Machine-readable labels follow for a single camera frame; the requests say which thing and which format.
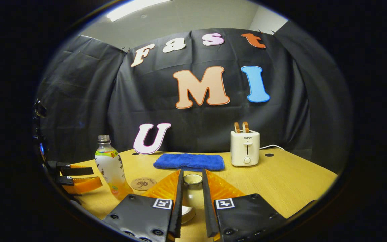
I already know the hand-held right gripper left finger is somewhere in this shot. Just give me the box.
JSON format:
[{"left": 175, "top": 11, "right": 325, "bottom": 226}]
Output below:
[{"left": 103, "top": 169, "right": 184, "bottom": 242}]

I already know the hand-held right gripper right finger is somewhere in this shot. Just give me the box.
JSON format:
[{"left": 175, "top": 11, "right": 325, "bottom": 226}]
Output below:
[{"left": 202, "top": 169, "right": 286, "bottom": 242}]

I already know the clear water bottle white label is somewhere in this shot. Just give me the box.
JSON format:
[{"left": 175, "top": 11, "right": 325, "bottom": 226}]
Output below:
[{"left": 95, "top": 135, "right": 134, "bottom": 201}]

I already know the round cork coaster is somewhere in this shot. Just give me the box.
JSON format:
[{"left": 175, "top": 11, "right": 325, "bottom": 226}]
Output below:
[{"left": 130, "top": 177, "right": 157, "bottom": 191}]

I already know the blue towel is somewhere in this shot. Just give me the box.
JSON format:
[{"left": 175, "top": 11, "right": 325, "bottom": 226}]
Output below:
[{"left": 153, "top": 153, "right": 225, "bottom": 172}]

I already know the white toaster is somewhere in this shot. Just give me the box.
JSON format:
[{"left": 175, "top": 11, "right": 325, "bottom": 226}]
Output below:
[{"left": 230, "top": 130, "right": 260, "bottom": 167}]

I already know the black backdrop cloth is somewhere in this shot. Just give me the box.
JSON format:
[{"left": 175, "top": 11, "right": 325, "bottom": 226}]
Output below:
[{"left": 34, "top": 29, "right": 353, "bottom": 175}]

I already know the ceiling light panel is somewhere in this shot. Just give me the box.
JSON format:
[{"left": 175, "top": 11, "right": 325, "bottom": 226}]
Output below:
[{"left": 106, "top": 0, "right": 171, "bottom": 22}]

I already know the white toaster cable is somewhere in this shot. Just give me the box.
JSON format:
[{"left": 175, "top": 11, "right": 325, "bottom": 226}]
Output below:
[{"left": 259, "top": 144, "right": 286, "bottom": 151}]

